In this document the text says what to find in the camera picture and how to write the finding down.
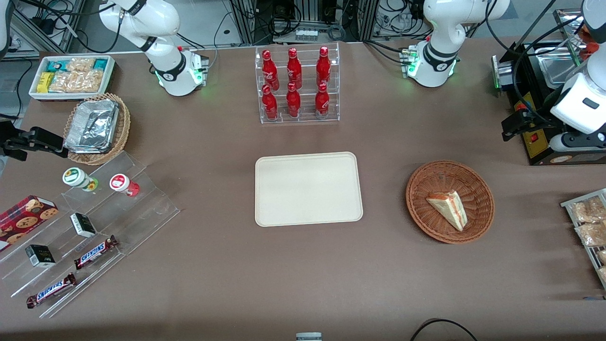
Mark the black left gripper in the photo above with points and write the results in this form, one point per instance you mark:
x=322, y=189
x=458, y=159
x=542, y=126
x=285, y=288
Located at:
x=539, y=116

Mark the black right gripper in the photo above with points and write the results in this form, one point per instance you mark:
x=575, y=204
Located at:
x=9, y=141

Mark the triangular sandwich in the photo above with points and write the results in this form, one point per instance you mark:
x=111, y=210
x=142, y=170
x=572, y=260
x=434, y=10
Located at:
x=449, y=208

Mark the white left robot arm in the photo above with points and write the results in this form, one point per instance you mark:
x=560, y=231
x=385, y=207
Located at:
x=440, y=28

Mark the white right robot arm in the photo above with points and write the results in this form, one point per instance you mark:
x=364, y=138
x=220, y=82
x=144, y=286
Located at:
x=142, y=19

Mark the tray of packaged snacks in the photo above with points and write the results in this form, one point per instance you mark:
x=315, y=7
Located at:
x=568, y=204

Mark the tan wicker basket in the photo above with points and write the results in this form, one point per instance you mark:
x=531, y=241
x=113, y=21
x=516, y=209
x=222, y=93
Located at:
x=124, y=123

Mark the brown round wicker basket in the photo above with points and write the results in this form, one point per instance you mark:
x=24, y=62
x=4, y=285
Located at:
x=426, y=222

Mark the beige rectangular serving tray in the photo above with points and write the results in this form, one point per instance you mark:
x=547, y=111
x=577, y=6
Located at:
x=307, y=189

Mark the black food warmer cabinet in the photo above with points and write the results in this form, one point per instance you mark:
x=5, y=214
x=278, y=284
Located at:
x=539, y=151

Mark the white plastic snack bin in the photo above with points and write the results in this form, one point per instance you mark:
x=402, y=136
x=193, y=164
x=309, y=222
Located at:
x=34, y=94

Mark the green lid cup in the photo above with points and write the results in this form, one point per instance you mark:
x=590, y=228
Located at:
x=75, y=177

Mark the steel warmer pan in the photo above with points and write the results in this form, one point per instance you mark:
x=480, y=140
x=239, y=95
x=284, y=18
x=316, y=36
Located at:
x=558, y=71

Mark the yellow snack packet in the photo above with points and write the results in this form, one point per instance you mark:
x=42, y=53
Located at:
x=45, y=83

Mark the silver foil container stack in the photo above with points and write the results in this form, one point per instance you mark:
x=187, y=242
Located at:
x=92, y=125

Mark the red tartan cookie box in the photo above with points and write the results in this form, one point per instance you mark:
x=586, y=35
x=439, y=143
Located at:
x=23, y=220

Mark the clear bag of crackers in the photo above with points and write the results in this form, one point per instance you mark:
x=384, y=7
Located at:
x=80, y=64
x=78, y=82

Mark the teal snack packet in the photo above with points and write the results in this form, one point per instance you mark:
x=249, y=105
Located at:
x=57, y=65
x=100, y=64

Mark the red skewered sausage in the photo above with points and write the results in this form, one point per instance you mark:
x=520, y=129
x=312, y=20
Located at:
x=590, y=50
x=587, y=32

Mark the small black box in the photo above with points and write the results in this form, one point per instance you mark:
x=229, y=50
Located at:
x=84, y=225
x=40, y=256

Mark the red lid cup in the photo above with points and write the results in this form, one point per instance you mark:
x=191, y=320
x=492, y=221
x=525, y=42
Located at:
x=120, y=183

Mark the bagged brown pastry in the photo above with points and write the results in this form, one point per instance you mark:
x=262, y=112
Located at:
x=601, y=256
x=589, y=210
x=602, y=274
x=592, y=234

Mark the snickers chocolate bar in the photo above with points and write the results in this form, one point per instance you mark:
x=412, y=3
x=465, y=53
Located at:
x=51, y=290
x=94, y=253

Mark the clear acrylic stepped display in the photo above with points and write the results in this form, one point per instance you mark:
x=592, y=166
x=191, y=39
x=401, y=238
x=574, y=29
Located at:
x=142, y=208

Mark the red cola bottle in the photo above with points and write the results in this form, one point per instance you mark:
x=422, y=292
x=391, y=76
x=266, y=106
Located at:
x=323, y=66
x=270, y=105
x=322, y=103
x=294, y=68
x=293, y=103
x=270, y=71

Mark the clear acrylic bottle rack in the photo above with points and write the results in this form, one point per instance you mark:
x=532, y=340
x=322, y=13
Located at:
x=307, y=80

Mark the white power strip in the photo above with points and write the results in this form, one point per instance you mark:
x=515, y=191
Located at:
x=306, y=34

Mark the small grey device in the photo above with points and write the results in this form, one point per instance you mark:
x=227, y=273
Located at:
x=308, y=336

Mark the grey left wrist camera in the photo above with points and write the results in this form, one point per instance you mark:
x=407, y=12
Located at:
x=582, y=146

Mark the aluminium profile frame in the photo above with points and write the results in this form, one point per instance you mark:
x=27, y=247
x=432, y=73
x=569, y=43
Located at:
x=71, y=23
x=246, y=23

